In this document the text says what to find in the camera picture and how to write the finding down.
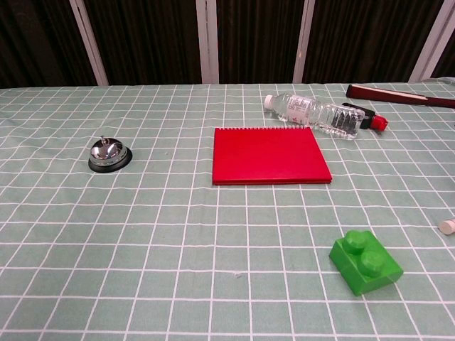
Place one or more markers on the black marker with red cap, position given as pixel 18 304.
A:
pixel 375 121

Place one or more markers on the dark red long box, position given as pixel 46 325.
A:
pixel 391 95

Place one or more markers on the clear plastic water bottle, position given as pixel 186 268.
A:
pixel 316 112

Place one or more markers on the white frame post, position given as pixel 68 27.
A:
pixel 303 40
pixel 208 40
pixel 90 42
pixel 428 42

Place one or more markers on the green toy building brick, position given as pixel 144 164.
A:
pixel 366 261

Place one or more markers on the red spiral notebook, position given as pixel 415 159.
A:
pixel 270 156

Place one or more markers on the green checkered tablecloth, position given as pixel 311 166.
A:
pixel 177 231

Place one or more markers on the silver desk bell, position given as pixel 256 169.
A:
pixel 106 152

